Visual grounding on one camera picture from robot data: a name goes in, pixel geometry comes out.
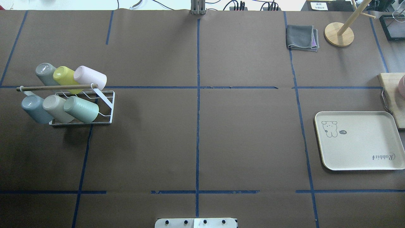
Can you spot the cream rabbit tray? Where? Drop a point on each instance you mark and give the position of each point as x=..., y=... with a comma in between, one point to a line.
x=359, y=140

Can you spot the green cup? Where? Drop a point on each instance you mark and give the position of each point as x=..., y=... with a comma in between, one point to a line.
x=81, y=109

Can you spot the pink cup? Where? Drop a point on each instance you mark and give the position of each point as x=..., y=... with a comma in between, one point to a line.
x=85, y=75

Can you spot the yellow cup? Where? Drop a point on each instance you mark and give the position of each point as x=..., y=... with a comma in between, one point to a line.
x=64, y=76

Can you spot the beige cup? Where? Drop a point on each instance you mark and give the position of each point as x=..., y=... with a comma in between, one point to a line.
x=53, y=105

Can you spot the grey cup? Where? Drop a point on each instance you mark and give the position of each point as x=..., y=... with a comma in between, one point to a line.
x=45, y=73

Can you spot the blue-grey cup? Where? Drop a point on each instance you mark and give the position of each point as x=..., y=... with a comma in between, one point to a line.
x=32, y=105

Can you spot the grey folded cloth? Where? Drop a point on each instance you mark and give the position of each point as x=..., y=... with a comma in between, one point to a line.
x=302, y=37

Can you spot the black label box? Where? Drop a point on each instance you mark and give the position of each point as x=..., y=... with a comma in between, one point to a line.
x=328, y=5

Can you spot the wooden mug tree stand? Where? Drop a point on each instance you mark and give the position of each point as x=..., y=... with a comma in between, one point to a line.
x=340, y=34

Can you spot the bamboo cutting board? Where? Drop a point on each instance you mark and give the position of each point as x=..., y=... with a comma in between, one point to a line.
x=389, y=81

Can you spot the pink bowl with ice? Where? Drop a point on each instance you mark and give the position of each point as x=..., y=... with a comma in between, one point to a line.
x=401, y=86

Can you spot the white wire cup rack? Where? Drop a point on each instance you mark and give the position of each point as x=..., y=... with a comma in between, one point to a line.
x=89, y=92

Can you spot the grey aluminium post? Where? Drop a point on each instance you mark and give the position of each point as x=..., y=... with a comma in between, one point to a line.
x=198, y=7

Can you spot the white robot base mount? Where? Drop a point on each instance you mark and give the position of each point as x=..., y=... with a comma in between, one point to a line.
x=196, y=223

